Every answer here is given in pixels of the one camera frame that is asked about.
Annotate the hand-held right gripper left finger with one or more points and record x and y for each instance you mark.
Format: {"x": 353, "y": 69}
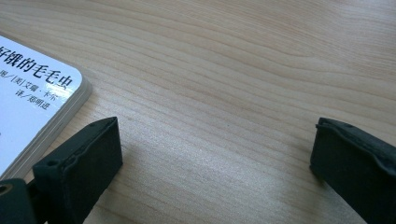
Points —
{"x": 84, "y": 168}

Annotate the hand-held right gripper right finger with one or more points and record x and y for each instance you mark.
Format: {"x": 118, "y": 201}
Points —
{"x": 355, "y": 168}

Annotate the white board book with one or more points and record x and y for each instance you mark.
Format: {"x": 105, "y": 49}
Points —
{"x": 28, "y": 112}

